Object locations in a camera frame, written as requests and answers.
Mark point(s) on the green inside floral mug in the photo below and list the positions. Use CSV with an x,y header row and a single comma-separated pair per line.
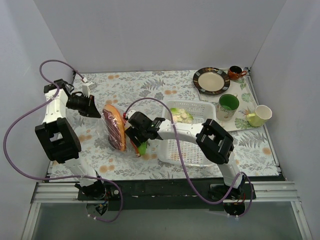
x,y
227,106

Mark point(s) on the clear zip top bag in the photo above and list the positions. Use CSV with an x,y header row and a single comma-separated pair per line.
x,y
103,135

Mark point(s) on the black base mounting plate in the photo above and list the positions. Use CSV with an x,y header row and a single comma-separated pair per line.
x,y
171,194

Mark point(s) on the fake green leaf vegetable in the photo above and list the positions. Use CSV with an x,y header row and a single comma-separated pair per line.
x,y
142,149

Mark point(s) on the small brown orange cup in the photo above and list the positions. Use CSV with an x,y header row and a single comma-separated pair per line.
x,y
236,72

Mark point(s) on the pale yellow green mug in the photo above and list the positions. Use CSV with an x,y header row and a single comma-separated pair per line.
x,y
260,116

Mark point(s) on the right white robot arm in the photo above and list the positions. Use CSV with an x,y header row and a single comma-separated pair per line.
x,y
215,143

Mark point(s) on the aluminium frame rail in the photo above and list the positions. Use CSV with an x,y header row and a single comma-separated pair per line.
x,y
265,191

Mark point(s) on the floral table mat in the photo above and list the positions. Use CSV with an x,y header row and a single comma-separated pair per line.
x,y
147,91

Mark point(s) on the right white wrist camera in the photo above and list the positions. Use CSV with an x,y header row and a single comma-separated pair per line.
x,y
129,114

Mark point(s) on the fake cauliflower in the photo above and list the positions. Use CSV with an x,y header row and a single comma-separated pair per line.
x,y
180,115

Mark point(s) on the white plastic mesh basket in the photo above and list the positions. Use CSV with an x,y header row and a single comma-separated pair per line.
x,y
181,137

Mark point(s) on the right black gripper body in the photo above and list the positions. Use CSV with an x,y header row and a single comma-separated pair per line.
x,y
133,130

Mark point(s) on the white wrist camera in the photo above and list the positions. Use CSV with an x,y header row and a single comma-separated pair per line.
x,y
129,114
88,87

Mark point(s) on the fake orange red fruit slice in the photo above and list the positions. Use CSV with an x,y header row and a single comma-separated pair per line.
x,y
115,126

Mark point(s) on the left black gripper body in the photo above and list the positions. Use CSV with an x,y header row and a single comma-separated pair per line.
x,y
87,105

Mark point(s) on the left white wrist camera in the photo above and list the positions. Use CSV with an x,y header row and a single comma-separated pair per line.
x,y
88,87

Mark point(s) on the striped rim ceramic plate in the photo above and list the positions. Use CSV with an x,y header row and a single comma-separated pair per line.
x,y
211,81

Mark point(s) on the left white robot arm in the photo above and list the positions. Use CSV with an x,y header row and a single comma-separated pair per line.
x,y
59,140

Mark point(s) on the floral serving tray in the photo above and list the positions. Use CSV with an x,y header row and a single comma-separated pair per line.
x,y
247,105

